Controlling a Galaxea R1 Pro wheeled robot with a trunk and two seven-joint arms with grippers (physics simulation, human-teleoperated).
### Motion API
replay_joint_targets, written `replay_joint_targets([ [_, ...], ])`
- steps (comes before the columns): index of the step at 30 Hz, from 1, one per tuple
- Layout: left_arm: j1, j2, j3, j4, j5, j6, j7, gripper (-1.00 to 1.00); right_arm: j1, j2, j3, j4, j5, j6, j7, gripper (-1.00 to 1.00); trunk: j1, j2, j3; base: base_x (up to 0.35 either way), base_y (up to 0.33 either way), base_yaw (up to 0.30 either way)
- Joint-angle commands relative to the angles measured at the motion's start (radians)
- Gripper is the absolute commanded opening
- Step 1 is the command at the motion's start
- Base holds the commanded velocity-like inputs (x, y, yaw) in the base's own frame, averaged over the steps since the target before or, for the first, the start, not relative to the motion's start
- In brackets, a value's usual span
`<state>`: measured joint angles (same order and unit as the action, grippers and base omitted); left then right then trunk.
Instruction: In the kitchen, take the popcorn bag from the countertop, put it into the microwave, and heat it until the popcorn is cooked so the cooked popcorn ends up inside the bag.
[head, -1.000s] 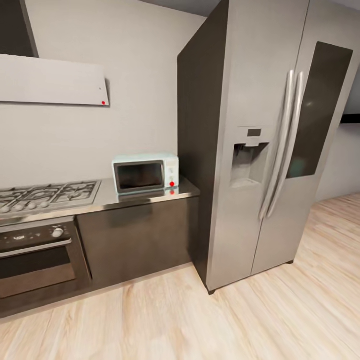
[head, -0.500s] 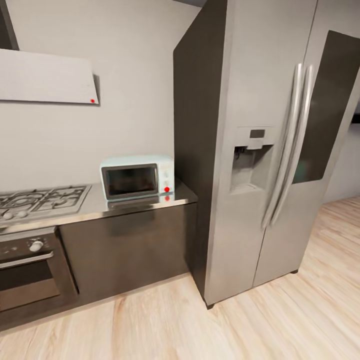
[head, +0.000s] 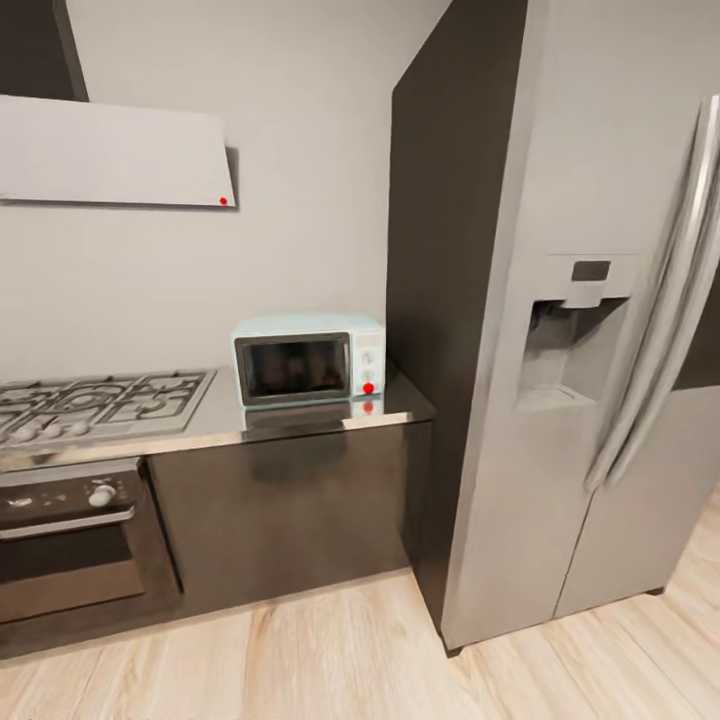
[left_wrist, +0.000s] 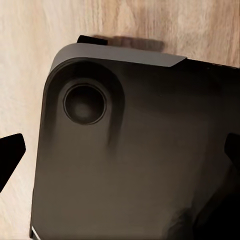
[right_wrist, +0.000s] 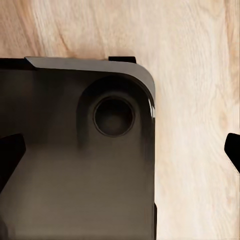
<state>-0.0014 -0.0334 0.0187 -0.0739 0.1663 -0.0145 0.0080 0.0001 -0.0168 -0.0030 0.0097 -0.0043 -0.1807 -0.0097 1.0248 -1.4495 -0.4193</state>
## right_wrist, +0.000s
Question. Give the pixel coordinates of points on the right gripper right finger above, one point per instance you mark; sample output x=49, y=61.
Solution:
x=232, y=149

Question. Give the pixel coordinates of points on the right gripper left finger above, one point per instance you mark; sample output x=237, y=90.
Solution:
x=12, y=150

